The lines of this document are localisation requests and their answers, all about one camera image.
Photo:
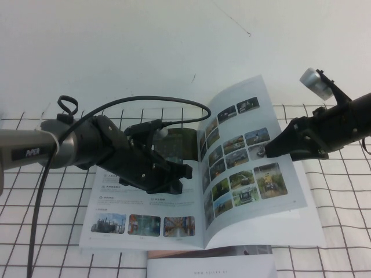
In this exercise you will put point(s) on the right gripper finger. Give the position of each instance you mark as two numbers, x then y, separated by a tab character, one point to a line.
287	142
310	155

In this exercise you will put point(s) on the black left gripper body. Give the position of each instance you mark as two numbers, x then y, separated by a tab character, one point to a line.
139	168

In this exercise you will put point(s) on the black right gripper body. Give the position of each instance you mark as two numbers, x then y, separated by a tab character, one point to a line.
317	133

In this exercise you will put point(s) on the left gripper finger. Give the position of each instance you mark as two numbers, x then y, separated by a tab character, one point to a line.
181	171
174	185

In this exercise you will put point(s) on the brochure book with photos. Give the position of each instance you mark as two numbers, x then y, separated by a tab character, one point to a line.
139	208

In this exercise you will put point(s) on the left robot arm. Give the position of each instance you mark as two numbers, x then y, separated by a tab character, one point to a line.
75	144

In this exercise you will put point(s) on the white zip tie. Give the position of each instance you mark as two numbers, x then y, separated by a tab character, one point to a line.
56	143

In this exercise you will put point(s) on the white closed brochure booklet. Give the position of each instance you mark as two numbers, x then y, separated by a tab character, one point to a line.
208	265

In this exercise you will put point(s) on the white black-grid tablecloth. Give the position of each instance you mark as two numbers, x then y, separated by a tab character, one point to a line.
43	220

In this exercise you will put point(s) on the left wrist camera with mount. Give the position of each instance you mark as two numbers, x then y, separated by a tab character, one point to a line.
142	130

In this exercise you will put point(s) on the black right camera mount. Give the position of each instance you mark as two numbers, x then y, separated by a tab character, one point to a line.
337	92

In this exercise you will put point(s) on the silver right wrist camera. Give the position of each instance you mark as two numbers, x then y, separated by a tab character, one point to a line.
314	82

